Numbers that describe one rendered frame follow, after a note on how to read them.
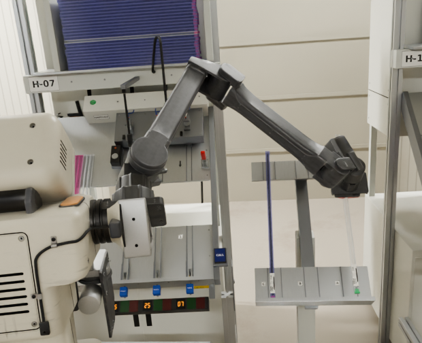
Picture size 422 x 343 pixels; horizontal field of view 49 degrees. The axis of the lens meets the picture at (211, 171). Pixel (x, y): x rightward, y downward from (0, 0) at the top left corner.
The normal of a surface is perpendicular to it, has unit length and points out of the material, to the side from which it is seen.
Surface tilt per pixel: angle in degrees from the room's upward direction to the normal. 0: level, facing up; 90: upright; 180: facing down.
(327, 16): 90
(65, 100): 90
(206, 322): 90
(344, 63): 90
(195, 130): 43
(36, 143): 48
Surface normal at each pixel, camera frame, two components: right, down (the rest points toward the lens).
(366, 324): -0.07, -0.95
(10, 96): -0.08, 0.30
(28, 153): 0.02, -0.43
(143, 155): 0.39, -0.58
